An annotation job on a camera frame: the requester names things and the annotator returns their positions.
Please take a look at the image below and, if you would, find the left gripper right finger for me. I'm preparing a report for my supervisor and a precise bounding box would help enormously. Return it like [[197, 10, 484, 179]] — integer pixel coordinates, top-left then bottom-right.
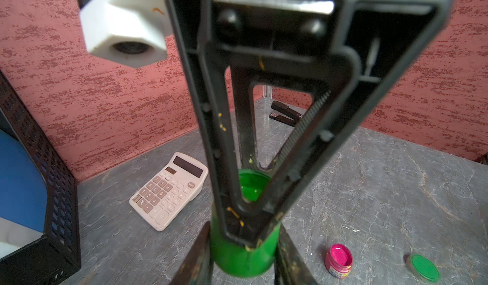
[[274, 225, 318, 285]]

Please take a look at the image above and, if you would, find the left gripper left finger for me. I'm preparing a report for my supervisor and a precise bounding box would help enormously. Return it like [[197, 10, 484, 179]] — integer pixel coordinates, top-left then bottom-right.
[[169, 221, 214, 285]]

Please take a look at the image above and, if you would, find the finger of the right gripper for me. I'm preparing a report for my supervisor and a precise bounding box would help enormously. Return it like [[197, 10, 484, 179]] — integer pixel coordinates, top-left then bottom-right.
[[166, 0, 454, 249], [230, 67, 330, 171]]

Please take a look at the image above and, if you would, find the green paint jar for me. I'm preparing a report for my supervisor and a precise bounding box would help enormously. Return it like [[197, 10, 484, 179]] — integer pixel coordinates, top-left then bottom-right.
[[209, 168, 281, 278]]

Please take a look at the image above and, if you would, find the pink paint jar right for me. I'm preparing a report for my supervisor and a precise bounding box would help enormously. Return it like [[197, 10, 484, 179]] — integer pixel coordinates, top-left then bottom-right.
[[324, 244, 353, 279]]

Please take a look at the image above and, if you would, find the green lid right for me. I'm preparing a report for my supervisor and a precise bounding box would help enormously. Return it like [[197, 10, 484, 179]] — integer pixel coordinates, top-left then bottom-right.
[[405, 254, 441, 284]]

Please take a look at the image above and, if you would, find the black stapler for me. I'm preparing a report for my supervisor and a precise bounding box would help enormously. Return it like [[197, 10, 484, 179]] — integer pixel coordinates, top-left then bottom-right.
[[269, 100, 303, 127]]

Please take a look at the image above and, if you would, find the pink calculator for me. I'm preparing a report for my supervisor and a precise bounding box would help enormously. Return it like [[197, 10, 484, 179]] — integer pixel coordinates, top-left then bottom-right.
[[129, 152, 208, 232]]

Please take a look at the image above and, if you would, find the black mesh file holder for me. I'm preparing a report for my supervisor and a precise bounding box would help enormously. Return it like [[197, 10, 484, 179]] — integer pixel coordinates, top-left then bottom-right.
[[1, 75, 81, 284]]

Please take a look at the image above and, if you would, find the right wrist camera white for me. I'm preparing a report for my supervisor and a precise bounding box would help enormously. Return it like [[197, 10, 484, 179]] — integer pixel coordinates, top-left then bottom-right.
[[78, 0, 173, 69]]

